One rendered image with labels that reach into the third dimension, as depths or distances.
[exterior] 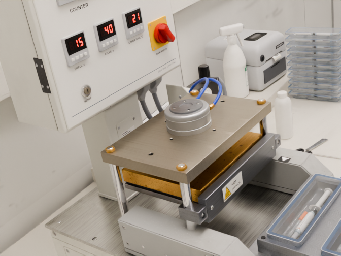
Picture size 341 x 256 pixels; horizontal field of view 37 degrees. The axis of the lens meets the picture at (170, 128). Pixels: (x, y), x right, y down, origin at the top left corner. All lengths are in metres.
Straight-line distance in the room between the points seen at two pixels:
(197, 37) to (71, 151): 0.72
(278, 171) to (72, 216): 0.41
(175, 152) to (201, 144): 0.05
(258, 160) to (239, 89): 0.87
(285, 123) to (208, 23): 0.62
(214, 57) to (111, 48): 0.99
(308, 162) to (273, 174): 0.07
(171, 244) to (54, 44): 0.36
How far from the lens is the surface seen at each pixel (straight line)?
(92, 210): 1.06
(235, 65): 1.74
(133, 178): 0.90
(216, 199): 0.82
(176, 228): 0.83
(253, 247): 0.83
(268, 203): 0.99
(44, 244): 1.33
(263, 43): 1.80
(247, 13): 2.29
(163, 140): 0.86
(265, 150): 0.93
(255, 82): 1.81
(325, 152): 1.51
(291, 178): 0.99
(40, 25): 0.81
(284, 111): 1.54
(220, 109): 0.94
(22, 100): 0.92
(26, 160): 1.36
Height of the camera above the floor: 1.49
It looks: 25 degrees down
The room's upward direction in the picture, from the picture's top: 10 degrees counter-clockwise
